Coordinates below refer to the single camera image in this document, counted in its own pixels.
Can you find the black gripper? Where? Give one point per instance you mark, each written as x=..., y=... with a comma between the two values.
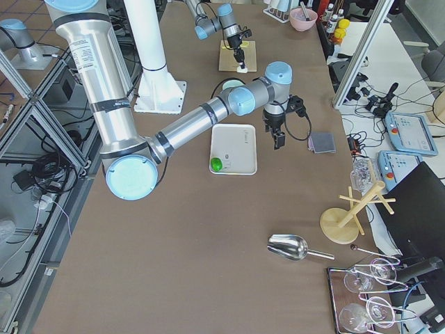
x=273, y=121
x=234, y=42

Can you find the mint green bowl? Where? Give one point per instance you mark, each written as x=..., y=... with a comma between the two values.
x=232, y=83

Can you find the pink bowl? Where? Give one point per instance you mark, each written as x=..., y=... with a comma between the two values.
x=298, y=19

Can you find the bamboo cutting board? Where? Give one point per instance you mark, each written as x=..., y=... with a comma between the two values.
x=227, y=62

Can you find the grey folded cloth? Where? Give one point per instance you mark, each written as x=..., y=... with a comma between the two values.
x=321, y=142

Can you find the cream rabbit tray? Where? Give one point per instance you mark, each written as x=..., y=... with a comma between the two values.
x=235, y=145

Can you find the green lime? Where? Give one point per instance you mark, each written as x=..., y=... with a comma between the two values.
x=216, y=164

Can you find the clear plastic box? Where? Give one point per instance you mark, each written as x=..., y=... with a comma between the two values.
x=364, y=174

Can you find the wooden mug tree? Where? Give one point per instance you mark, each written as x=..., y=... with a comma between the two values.
x=342, y=226

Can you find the yellow toy fruit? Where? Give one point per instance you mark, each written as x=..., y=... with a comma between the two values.
x=340, y=31

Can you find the steel scoop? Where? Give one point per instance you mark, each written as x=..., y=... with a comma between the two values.
x=293, y=247

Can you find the lower teach pendant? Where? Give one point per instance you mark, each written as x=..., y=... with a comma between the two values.
x=395, y=166

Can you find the teach pendant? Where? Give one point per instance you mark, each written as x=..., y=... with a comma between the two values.
x=410, y=133
x=395, y=166

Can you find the upper teach pendant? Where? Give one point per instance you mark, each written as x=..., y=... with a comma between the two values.
x=410, y=133

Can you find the black monitor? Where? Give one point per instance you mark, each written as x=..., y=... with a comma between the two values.
x=417, y=224

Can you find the far wine glass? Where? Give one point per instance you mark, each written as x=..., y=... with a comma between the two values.
x=363, y=277

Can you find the wine glass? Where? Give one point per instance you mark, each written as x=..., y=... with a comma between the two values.
x=363, y=277
x=377, y=312

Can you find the black framed glass rack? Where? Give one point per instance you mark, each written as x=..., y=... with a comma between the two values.
x=341, y=297

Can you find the near wine glass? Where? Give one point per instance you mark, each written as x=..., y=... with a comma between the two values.
x=377, y=312

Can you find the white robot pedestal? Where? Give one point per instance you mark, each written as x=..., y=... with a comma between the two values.
x=158, y=91

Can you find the aluminium frame post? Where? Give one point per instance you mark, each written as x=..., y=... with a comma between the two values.
x=379, y=14

